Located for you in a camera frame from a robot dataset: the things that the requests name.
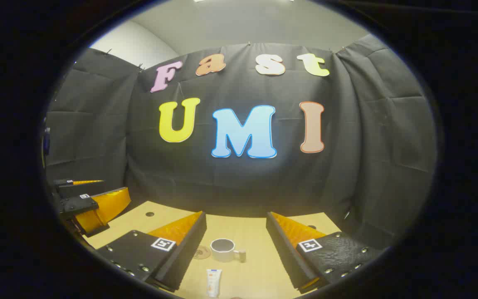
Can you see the white toothpaste tube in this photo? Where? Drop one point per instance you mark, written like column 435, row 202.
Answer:
column 214, row 282

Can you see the light wooden desktop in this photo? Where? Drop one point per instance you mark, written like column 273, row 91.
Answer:
column 247, row 226

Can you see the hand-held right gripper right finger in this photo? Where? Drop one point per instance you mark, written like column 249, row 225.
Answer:
column 284, row 253

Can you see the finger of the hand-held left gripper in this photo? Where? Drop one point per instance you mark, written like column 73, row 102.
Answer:
column 77, row 204
column 81, row 189

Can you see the round wooden coaster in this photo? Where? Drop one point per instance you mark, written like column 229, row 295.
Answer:
column 201, row 252

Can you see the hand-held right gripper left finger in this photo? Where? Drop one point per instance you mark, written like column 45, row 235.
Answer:
column 187, row 253

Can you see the black backdrop cloth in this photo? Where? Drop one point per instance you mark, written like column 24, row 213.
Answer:
column 230, row 187

